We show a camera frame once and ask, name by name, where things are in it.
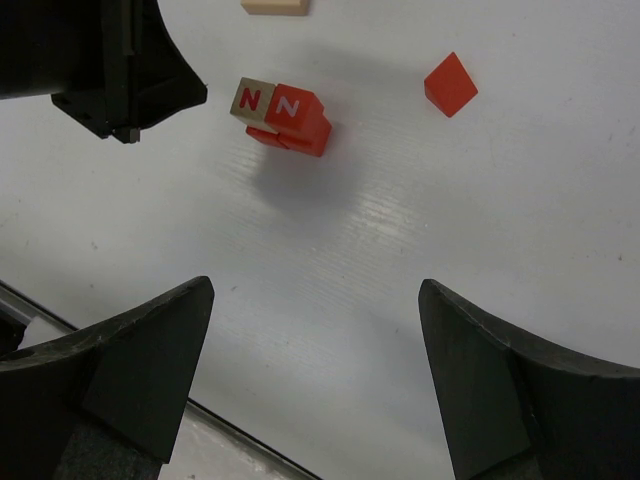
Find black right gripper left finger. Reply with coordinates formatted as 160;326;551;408
0;275;216;480

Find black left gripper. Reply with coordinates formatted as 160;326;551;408
1;1;207;144

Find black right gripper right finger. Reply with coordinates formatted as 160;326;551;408
418;279;639;479

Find natural wood cube red N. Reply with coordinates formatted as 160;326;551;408
230;77;277;134

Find long natural wood block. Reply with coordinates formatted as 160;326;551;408
240;0;310;16

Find red cube white letter N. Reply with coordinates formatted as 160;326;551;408
265;84;324;138

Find plain red wood block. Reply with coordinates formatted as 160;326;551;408
424;52;478;118

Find red cube white pattern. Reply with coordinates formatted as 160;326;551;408
245;126;288;150

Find red cube letter R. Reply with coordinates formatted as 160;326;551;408
279;117;332;158

